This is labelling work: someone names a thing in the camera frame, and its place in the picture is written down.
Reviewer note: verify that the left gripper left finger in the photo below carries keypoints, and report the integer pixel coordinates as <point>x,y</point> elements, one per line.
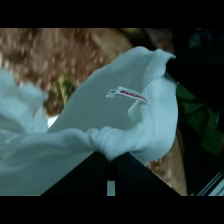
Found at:
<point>83,180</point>

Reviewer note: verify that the black garment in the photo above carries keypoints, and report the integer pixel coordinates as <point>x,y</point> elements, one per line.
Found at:
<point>200,63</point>

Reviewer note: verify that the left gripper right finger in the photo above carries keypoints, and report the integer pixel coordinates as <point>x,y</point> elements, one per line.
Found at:
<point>140,181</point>

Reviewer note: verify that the white garment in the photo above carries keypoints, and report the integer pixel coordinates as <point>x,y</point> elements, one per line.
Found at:
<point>110,116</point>

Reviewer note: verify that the silver frame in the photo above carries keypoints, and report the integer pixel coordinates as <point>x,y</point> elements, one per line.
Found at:
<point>213,187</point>

